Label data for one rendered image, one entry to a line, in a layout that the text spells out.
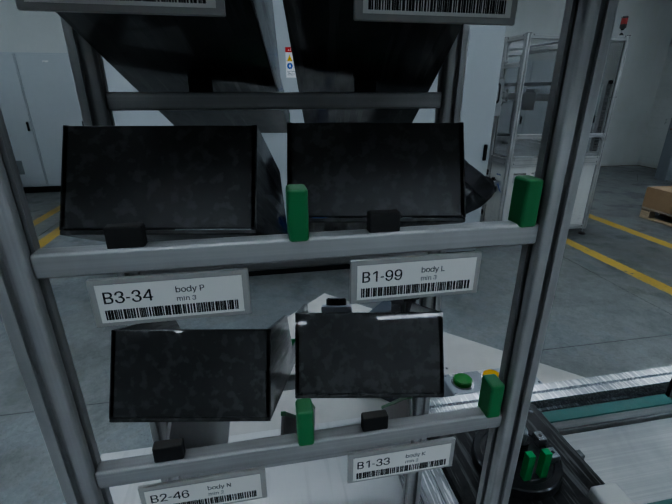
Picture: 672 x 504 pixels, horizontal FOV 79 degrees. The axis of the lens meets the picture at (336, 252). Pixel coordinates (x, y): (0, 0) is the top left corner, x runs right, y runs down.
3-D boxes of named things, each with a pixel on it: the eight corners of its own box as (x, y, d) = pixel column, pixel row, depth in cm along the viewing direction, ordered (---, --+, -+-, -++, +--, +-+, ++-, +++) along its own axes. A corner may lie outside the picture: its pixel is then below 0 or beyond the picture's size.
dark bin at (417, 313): (311, 344, 63) (311, 297, 64) (394, 344, 63) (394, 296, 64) (294, 398, 35) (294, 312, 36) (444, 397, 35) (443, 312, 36)
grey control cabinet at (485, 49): (382, 247, 436) (393, 5, 353) (452, 242, 449) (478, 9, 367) (399, 267, 386) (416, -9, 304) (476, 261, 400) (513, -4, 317)
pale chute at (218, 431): (225, 446, 70) (227, 417, 71) (301, 445, 70) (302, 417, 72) (162, 456, 44) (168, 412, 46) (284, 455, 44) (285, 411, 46)
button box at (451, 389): (438, 395, 94) (440, 373, 91) (520, 384, 97) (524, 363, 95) (451, 418, 87) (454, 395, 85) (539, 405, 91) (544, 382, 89)
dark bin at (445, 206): (308, 248, 57) (308, 197, 58) (400, 248, 57) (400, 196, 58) (286, 222, 29) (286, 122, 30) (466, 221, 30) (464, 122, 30)
